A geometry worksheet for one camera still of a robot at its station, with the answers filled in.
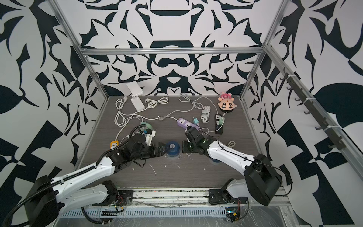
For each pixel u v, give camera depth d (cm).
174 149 81
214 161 82
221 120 97
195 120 101
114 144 91
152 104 112
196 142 65
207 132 93
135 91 92
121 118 106
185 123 101
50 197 40
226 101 106
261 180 42
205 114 105
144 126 61
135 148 60
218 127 99
